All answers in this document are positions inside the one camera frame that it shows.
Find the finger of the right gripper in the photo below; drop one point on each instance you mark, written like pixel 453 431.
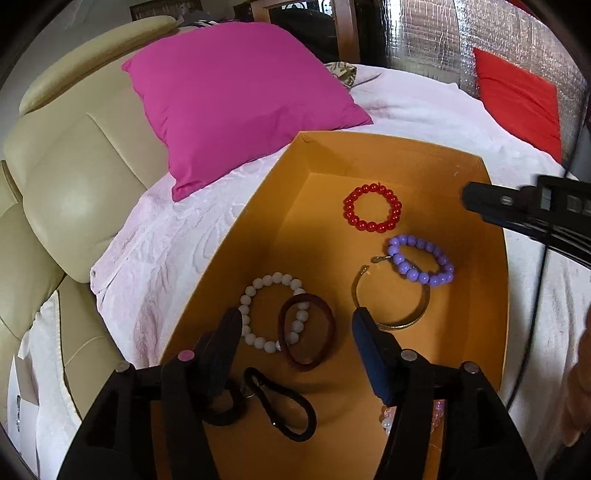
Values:
pixel 512 209

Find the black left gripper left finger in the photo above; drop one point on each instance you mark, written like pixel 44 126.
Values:
pixel 149 423

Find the red pillow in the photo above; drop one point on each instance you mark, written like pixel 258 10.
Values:
pixel 521 102

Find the white cloth on sofa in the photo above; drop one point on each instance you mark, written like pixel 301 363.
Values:
pixel 42 417

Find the magenta pillow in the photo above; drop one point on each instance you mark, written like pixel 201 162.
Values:
pixel 224 95

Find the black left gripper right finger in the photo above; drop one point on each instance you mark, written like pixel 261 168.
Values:
pixel 480 440

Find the wooden cabinet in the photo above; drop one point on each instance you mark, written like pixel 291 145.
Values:
pixel 331 37

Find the gold metal bangle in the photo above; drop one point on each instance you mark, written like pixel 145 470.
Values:
pixel 399 296

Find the patterned cushion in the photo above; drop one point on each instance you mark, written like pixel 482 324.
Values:
pixel 345 72

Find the orange cardboard box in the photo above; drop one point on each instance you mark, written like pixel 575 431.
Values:
pixel 295 224

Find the silver foil insulation panel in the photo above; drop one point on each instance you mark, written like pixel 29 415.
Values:
pixel 437 38

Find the beige leather sofa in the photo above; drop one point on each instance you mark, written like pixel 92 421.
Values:
pixel 76 162

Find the person's right hand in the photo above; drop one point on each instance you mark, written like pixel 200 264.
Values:
pixel 576 414

